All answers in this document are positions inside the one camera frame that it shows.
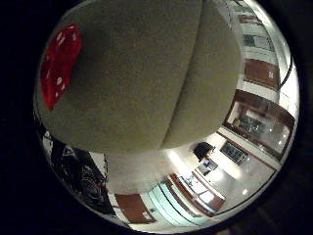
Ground black office chair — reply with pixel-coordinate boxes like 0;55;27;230
193;141;216;163

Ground computer monitor blue screen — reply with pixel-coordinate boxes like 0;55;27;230
197;158;219;176

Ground large olive green table mat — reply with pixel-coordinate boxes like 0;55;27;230
33;0;205;155

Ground black equipment rack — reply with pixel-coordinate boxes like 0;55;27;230
41;130;117;217

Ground brown framed glass window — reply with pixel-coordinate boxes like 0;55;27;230
223;89;296;162

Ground red plush dice white dots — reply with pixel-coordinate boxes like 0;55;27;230
39;23;83;113

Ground narrow olive green table mat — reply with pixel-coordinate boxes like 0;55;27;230
160;0;245;151

